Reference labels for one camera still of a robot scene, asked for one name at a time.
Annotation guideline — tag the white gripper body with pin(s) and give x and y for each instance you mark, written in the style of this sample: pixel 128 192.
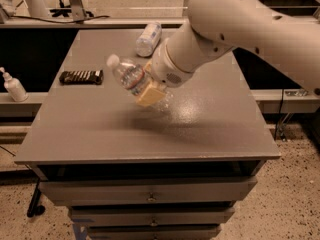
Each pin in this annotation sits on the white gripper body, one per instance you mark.
pixel 165 69

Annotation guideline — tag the clear plastic water bottle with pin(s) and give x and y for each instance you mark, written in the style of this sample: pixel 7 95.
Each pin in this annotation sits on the clear plastic water bottle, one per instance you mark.
pixel 132 77

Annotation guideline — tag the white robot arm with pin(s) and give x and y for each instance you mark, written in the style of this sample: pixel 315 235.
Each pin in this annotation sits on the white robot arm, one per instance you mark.
pixel 215 27

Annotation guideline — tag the white plastic bottle lying down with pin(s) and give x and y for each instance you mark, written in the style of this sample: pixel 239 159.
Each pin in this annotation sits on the white plastic bottle lying down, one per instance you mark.
pixel 148 40

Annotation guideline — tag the white pump dispenser bottle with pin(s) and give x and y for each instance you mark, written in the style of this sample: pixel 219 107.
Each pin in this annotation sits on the white pump dispenser bottle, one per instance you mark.
pixel 14 87

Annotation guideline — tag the grey drawer cabinet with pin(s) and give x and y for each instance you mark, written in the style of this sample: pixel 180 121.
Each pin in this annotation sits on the grey drawer cabinet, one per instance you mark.
pixel 168 172

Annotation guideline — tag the black striped snack bar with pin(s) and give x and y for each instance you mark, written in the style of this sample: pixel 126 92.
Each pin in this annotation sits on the black striped snack bar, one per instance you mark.
pixel 81 77

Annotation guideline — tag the black caster wheel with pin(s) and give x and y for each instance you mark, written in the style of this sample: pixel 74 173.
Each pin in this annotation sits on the black caster wheel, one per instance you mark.
pixel 35 209

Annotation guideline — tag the grey metal frame post left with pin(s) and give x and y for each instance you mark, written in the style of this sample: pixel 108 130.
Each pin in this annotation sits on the grey metal frame post left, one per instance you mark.
pixel 77 9

